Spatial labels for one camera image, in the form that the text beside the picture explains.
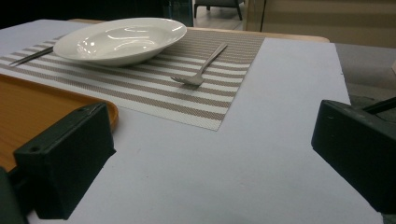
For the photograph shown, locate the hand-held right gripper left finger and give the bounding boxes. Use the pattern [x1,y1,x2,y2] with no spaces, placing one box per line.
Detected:
[13,102,117,220]

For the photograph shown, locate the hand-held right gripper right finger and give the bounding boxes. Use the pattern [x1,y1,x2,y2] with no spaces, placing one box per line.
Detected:
[311,99,396,216]

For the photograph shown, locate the wooden tray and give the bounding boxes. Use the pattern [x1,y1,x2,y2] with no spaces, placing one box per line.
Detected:
[0,73,120,173]

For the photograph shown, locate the dark metal knife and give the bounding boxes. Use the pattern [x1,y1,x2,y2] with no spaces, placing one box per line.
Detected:
[8,46,55,67]

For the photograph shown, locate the white deep plate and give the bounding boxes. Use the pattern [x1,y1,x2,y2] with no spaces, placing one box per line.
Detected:
[52,17,188,68]

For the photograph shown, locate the silver metal fork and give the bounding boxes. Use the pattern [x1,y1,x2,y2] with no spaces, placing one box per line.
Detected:
[170,42,229,87]

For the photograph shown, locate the striped woven placemat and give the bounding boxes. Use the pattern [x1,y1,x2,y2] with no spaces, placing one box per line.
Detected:
[0,27,266,132]

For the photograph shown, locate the wooden table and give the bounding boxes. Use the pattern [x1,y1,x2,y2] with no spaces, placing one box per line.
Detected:
[68,18,331,44]

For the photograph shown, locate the dark chair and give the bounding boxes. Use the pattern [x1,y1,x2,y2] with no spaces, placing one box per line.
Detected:
[193,0,246,21]

